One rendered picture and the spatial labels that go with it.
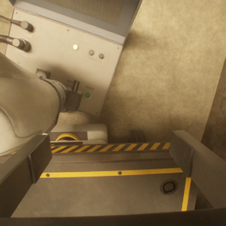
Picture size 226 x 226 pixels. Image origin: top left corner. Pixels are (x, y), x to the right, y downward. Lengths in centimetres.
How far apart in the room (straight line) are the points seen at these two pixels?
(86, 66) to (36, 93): 36
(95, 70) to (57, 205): 42
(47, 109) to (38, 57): 39
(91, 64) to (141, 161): 36
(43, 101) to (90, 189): 24
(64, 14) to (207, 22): 52
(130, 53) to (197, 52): 26
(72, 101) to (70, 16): 30
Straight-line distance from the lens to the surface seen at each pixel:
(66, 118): 67
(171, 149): 17
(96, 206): 43
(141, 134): 56
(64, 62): 59
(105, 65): 57
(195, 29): 73
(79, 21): 60
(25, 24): 61
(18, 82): 23
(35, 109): 22
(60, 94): 33
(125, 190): 40
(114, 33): 58
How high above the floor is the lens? 62
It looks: 76 degrees down
